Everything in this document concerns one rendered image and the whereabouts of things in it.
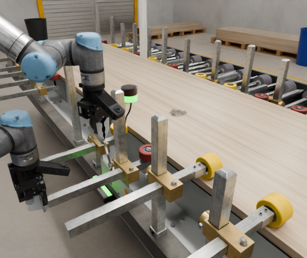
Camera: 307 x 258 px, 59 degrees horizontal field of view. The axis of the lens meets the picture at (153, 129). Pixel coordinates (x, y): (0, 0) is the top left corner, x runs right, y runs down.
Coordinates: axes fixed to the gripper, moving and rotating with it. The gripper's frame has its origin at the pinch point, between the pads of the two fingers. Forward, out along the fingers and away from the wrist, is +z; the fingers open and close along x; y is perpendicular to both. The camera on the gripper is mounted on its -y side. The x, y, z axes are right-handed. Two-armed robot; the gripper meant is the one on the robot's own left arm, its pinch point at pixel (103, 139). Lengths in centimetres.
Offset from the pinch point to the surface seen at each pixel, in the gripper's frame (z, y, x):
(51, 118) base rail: 31, 87, -37
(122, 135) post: 1.8, -1.7, -8.1
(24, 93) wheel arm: 20, 116, -38
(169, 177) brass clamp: 3.6, -27.9, 0.6
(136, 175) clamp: 16.0, -8.9, -6.6
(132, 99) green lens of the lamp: -12.2, -4.3, -11.7
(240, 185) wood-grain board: 10.6, -44.8, -16.8
